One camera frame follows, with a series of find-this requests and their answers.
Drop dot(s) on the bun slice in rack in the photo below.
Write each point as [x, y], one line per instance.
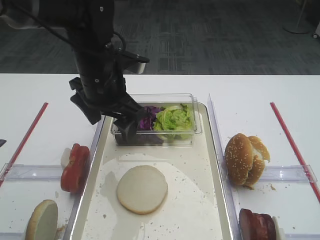
[43, 222]

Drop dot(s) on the bun bottom slice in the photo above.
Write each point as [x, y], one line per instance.
[142, 189]

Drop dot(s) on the green lettuce leaves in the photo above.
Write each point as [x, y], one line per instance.
[176, 118]

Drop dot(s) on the clear rail behind sesame bun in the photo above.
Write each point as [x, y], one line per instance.
[289, 174]

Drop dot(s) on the purple cabbage pieces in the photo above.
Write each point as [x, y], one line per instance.
[145, 124]

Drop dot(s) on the left red strip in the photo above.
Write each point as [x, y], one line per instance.
[22, 142]

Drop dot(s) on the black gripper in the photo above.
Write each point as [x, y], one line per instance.
[100, 89]

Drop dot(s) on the sesame burger bun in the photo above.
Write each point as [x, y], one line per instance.
[238, 156]

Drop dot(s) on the clear long divider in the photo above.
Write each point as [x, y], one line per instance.
[93, 145]
[227, 191]

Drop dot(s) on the right red strip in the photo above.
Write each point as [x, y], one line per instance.
[295, 150]

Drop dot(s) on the white pusher behind tomato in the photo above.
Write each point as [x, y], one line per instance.
[64, 160]

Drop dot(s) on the bun slice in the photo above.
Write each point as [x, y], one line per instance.
[142, 189]
[43, 222]

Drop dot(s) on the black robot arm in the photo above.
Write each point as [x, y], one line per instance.
[87, 26]

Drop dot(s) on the left clear long divider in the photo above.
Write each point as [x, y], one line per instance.
[93, 145]

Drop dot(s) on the dark red meat patties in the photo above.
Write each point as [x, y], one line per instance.
[256, 226]

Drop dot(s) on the white pusher behind meat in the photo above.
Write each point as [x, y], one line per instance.
[280, 234]

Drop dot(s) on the red tomato slices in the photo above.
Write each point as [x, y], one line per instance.
[73, 175]

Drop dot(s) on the clear rail behind tomato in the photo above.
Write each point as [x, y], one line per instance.
[21, 172]

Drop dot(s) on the torn sesame bun half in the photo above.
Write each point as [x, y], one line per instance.
[260, 154]

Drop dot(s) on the clear plastic salad container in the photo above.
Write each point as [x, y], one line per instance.
[166, 100]

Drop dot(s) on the right clear long divider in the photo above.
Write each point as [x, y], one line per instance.
[227, 191]

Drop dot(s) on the red strip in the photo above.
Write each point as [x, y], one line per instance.
[22, 142]
[295, 150]

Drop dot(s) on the white floor stand base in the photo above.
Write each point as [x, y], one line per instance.
[299, 27]

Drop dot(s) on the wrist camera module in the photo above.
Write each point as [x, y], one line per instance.
[132, 62]

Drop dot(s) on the metal serving tray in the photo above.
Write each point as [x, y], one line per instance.
[170, 192]

